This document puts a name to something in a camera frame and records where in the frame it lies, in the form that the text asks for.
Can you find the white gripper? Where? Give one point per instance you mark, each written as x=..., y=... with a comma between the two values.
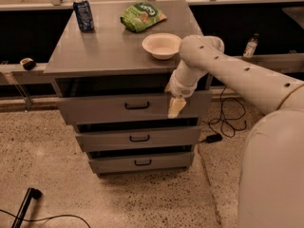
x=180, y=88

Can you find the grey top drawer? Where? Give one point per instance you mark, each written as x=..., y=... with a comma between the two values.
x=114, y=108

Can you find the grey drawer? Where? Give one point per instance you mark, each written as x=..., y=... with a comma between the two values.
x=138, y=138
x=114, y=108
x=141, y=163

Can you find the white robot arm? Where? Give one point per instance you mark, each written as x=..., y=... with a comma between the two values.
x=271, y=185

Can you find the grey middle drawer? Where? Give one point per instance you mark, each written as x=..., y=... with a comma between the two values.
x=138, y=138

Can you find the grey bottom drawer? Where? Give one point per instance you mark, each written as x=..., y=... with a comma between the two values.
x=141, y=163

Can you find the grey drawer cabinet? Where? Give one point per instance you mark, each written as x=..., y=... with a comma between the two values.
x=110, y=60

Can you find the white bowl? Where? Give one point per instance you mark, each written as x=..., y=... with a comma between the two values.
x=162, y=46

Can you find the green snack bag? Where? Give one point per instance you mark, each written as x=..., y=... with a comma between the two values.
x=141, y=16

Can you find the small clear bottle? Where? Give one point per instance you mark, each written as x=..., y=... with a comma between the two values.
x=250, y=47

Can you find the blue soda can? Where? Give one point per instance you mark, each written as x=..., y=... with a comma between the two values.
x=83, y=15

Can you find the black tape measure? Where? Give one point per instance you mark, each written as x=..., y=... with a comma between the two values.
x=28, y=63

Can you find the black stand leg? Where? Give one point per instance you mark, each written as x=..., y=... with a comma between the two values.
x=32, y=194

